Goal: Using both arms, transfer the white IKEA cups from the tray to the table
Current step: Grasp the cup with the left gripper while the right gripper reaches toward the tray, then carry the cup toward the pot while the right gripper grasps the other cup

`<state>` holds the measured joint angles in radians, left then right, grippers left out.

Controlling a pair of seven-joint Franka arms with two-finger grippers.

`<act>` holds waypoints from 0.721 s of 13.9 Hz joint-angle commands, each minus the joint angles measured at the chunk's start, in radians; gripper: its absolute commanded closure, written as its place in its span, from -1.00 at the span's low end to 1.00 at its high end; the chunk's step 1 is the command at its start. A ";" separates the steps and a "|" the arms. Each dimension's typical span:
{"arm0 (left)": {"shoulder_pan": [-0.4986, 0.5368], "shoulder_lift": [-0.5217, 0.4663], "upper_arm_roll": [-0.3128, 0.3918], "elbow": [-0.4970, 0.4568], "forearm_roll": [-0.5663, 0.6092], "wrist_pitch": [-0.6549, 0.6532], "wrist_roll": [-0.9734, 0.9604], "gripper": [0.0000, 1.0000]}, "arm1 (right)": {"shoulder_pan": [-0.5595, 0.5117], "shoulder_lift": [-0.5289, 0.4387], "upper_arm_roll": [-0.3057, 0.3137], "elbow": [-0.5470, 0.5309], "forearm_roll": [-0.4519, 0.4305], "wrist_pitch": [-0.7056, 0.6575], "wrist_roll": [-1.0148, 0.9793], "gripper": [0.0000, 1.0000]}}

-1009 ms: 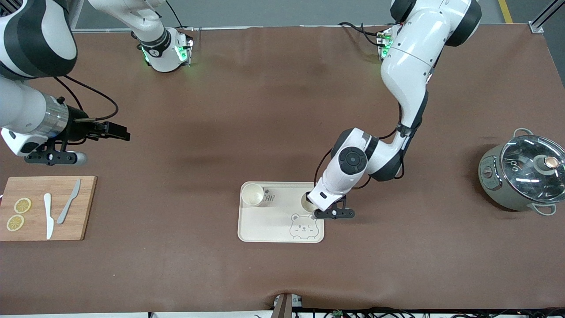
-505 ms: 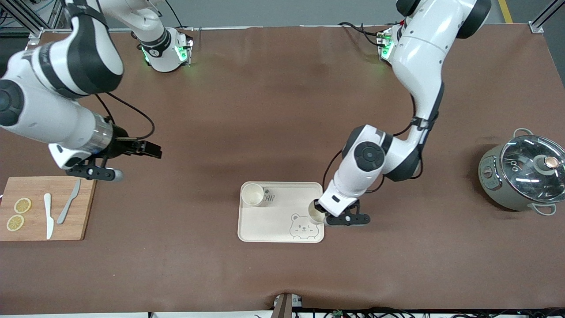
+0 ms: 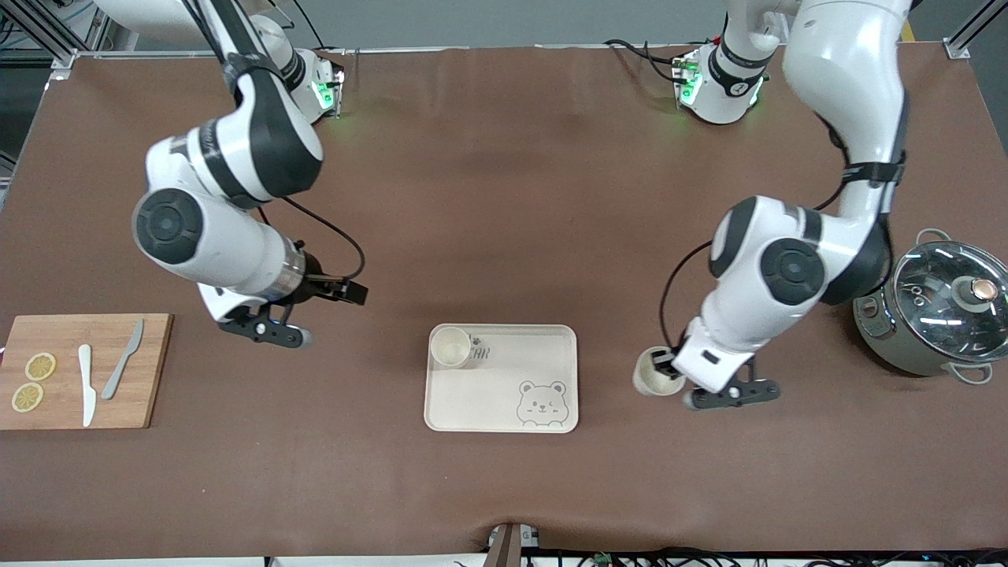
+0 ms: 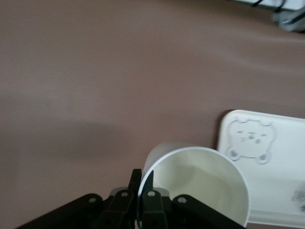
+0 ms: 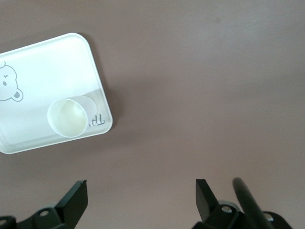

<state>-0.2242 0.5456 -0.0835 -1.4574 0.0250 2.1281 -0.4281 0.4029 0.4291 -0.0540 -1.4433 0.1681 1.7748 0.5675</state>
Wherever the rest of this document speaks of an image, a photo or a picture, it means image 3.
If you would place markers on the white plastic knife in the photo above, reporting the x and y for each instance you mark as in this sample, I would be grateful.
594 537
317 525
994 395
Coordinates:
86 378

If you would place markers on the wooden cutting board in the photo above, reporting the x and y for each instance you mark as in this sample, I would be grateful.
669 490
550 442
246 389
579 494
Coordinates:
153 370

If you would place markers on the grey-green electric cooking pot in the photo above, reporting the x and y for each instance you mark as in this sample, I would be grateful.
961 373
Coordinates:
874 331

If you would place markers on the white plastic cup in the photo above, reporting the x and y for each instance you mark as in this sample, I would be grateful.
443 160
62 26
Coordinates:
654 386
450 348

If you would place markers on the grey plastic knife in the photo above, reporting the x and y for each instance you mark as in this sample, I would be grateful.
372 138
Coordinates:
118 370

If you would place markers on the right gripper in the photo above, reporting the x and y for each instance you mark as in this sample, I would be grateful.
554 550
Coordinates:
317 284

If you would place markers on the yellow lemon slice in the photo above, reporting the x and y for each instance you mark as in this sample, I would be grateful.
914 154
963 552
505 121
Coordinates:
40 367
27 398

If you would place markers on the grey camera stand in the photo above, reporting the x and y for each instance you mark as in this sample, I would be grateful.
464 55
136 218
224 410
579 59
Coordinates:
508 547

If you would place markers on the glass pot lid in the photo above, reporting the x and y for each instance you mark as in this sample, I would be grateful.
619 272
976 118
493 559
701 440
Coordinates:
945 299

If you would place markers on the aluminium frame strut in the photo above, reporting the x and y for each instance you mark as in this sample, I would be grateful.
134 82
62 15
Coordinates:
970 30
47 35

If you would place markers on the brown table mat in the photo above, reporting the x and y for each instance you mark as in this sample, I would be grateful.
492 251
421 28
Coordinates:
504 197

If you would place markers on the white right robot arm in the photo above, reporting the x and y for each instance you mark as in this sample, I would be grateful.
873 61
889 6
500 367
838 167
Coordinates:
236 252

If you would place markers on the beige bear print tray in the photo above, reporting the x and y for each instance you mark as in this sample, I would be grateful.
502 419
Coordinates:
488 402

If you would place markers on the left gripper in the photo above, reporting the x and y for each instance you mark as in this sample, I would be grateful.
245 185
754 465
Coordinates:
664 363

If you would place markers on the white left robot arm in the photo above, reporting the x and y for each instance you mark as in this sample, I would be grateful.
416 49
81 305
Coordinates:
850 79

